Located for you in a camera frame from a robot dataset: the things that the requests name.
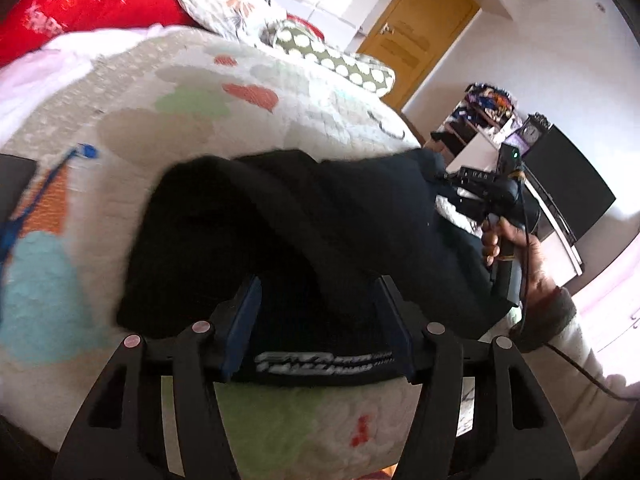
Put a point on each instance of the red bolster pillow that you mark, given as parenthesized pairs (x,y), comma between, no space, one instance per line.
(85,0)

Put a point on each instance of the white cabinet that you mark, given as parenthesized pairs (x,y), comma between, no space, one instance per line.
(555,240)

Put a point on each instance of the green dotted pillow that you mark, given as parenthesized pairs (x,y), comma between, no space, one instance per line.
(340,62)

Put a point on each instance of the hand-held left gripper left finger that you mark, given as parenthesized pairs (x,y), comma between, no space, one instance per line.
(245,322)

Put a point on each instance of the black pants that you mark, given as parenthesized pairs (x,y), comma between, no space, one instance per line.
(300,220)

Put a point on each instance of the white bed sheet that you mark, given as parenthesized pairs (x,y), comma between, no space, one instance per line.
(45,70)

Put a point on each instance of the ornate table clock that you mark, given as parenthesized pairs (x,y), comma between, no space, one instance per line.
(534,130)

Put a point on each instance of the black flat screen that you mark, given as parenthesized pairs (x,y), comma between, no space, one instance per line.
(570,180)

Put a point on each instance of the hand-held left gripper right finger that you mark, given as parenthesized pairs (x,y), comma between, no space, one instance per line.
(395,322)

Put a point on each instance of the white shoe rack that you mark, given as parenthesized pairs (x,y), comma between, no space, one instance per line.
(487,105)

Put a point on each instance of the wooden door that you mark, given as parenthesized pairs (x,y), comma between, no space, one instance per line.
(415,30)

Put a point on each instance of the black phone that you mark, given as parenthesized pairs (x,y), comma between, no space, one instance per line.
(15,185)

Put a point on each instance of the person's right hand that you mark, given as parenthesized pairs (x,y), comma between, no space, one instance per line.
(535,260)

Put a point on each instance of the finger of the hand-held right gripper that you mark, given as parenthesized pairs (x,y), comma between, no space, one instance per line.
(467,176)
(462,205)

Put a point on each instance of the person's right forearm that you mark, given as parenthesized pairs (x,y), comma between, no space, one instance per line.
(575,355)

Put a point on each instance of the heart pattern quilt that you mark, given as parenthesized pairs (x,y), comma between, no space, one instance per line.
(210,100)

